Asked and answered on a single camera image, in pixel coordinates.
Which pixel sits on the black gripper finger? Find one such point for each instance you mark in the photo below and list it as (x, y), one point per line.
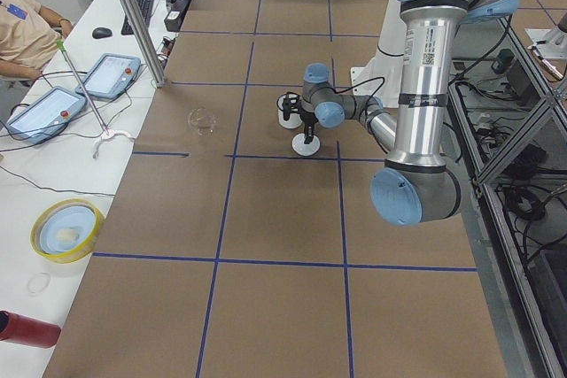
(308, 134)

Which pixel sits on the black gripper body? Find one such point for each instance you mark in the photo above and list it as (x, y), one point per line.
(307, 119)

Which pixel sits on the white ceramic lid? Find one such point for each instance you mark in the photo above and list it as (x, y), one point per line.
(304, 149)

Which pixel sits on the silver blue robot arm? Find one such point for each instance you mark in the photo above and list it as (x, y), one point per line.
(417, 184)

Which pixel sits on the white enamel mug blue rim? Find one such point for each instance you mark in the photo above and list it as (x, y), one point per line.
(294, 121)

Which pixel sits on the black computer box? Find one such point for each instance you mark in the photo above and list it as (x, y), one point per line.
(176, 11)

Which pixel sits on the far blue teach pendant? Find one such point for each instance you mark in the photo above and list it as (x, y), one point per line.
(111, 76)

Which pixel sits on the blue teach pendant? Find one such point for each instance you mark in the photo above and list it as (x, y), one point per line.
(111, 76)
(47, 116)

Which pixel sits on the black computer mouse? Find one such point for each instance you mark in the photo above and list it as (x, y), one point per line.
(101, 33)

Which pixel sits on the thin metal rod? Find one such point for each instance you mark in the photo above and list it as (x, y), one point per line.
(62, 49)

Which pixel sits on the yellow tape roll with plate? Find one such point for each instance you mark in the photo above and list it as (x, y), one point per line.
(67, 231)

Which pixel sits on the near blue teach pendant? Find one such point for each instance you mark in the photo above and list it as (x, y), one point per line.
(47, 116)

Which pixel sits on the seated person beige shirt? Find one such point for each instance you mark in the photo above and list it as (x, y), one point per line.
(29, 35)

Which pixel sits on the red cylinder bottle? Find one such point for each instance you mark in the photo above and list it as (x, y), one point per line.
(27, 331)

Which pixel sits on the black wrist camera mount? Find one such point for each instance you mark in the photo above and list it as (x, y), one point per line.
(289, 101)

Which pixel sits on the aluminium frame post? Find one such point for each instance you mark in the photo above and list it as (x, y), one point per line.
(141, 33)

